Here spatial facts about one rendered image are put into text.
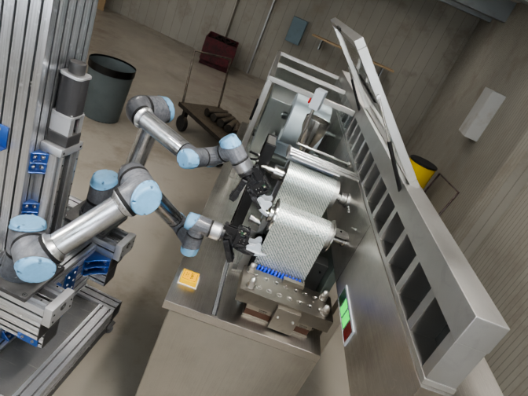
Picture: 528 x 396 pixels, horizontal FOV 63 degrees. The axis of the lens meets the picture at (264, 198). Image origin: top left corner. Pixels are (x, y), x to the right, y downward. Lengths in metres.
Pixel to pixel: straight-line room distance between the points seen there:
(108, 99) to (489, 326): 4.64
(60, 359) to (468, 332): 1.84
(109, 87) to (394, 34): 6.83
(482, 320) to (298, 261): 1.00
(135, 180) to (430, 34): 9.26
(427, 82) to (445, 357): 9.58
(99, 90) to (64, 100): 3.42
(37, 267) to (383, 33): 9.39
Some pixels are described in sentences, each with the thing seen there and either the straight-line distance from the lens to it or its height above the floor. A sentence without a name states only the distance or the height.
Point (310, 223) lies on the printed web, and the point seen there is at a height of 1.30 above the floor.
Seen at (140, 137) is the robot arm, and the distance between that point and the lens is 2.04.
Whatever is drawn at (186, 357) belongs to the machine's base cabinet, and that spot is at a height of 0.65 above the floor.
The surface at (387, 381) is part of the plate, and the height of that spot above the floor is 1.33.
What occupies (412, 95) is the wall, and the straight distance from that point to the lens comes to 10.47.
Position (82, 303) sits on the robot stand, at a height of 0.21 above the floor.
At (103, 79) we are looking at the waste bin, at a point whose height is 0.50.
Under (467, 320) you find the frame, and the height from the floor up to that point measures 1.63.
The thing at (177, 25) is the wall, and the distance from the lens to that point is 11.20.
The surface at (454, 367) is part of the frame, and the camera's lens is 1.11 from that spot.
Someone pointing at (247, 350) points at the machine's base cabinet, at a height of 0.80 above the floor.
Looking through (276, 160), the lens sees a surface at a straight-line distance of 2.77.
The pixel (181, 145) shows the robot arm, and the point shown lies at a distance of 1.68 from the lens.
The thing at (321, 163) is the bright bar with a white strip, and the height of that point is 1.45.
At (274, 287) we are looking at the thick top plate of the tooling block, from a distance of 1.81.
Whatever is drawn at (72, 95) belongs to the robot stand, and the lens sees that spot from 1.72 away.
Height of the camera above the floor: 2.07
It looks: 25 degrees down
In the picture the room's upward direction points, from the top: 24 degrees clockwise
